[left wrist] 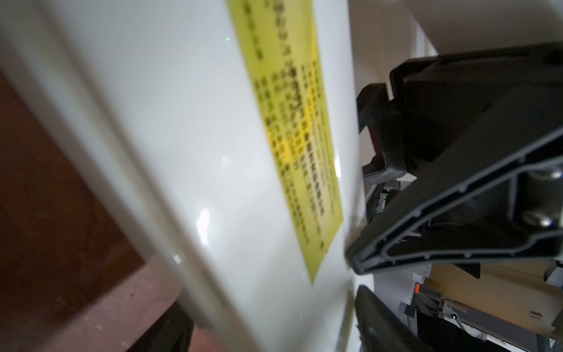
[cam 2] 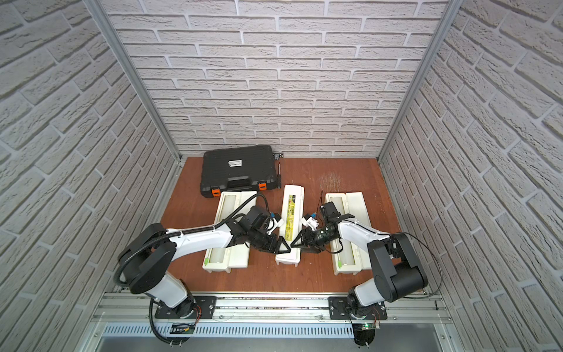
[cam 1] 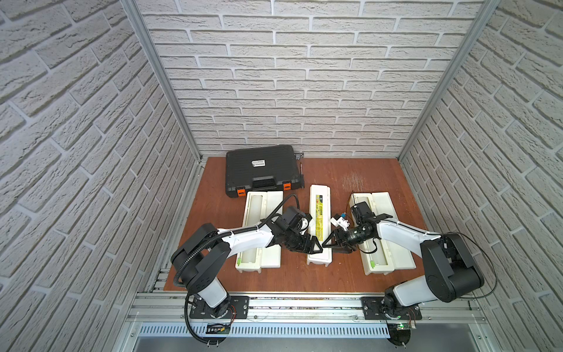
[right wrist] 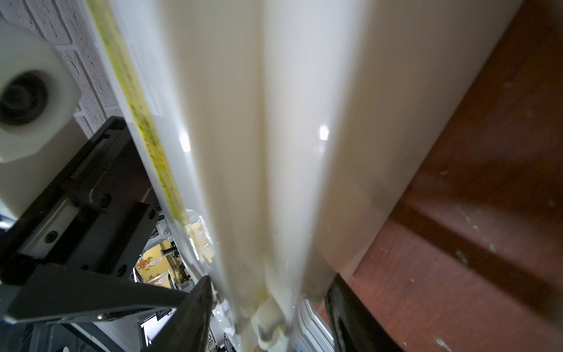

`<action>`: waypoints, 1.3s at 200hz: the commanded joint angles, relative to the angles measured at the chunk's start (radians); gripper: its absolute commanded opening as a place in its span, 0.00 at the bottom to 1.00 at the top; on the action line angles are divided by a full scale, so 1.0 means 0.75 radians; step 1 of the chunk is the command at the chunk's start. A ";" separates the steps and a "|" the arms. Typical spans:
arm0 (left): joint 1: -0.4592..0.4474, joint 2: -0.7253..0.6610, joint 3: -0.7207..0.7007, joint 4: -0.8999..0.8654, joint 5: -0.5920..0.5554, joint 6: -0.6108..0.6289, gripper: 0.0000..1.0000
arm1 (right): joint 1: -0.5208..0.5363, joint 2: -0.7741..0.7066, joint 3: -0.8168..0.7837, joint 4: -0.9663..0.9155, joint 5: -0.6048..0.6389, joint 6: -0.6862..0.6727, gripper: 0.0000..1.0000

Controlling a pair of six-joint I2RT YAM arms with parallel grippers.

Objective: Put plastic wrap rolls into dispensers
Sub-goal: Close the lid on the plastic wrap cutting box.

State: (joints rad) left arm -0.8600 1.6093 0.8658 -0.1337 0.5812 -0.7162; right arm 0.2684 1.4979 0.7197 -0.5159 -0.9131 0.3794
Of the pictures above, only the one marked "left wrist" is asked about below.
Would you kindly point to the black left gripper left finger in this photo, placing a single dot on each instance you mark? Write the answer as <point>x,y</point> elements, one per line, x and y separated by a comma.
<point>171,332</point>

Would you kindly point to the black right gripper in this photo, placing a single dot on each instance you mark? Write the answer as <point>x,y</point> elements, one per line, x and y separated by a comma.
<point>486,198</point>

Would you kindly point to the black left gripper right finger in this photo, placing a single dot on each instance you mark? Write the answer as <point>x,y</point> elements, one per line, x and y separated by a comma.
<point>379,327</point>

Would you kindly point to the cream dispenser lid with label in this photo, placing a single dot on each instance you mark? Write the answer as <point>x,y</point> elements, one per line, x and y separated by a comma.
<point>222,137</point>

